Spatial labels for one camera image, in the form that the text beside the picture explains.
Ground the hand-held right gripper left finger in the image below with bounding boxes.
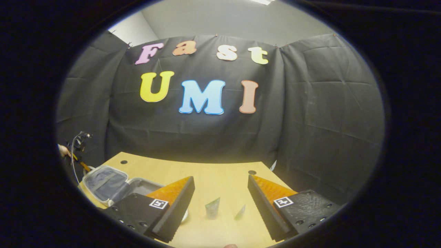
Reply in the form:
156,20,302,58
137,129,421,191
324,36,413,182
103,176,195,244

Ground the black backdrop cloth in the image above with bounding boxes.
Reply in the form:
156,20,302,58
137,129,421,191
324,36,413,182
55,33,386,207

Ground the white suitcase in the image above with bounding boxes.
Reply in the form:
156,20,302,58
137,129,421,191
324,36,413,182
82,165,189,224

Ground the grey green skincare tube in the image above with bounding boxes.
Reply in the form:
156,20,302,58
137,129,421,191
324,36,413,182
205,197,221,220

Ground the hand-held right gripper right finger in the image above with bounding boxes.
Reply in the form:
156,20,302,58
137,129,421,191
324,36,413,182
247,175,341,242

